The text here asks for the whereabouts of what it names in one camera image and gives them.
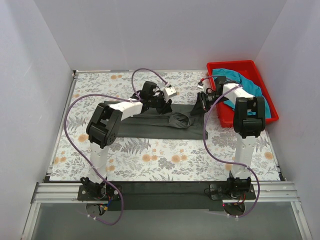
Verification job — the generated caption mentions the teal t shirt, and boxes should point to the teal t shirt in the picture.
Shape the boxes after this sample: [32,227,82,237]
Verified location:
[212,68,272,119]

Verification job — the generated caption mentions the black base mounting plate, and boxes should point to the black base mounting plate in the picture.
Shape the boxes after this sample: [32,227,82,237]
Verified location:
[77,178,260,215]

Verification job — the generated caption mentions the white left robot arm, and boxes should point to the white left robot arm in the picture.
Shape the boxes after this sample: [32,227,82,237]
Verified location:
[80,81,177,200]

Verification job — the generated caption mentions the floral patterned table mat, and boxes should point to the floral patterned table mat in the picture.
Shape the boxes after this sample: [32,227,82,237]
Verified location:
[48,70,281,182]

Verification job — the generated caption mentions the red plastic bin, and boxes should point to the red plastic bin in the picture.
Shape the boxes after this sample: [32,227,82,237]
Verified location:
[206,60,279,128]

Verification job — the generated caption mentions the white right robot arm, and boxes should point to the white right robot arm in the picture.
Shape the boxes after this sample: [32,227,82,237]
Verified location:
[191,76,266,200]

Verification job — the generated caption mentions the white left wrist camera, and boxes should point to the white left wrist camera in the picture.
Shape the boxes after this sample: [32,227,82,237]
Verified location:
[162,86,177,101]

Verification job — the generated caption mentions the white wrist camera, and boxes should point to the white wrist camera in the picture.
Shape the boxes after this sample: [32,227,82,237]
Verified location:
[197,80,206,92]
[162,86,177,101]

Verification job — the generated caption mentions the aluminium frame rail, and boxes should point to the aluminium frame rail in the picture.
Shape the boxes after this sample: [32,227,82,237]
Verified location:
[21,181,312,240]

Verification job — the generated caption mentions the dark grey t shirt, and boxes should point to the dark grey t shirt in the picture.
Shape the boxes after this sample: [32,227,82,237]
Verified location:
[118,104,208,140]

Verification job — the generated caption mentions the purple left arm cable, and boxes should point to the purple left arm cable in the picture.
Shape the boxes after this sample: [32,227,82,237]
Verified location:
[64,67,125,226]

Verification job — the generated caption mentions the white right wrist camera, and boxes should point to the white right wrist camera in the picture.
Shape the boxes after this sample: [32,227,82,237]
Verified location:
[197,80,206,92]

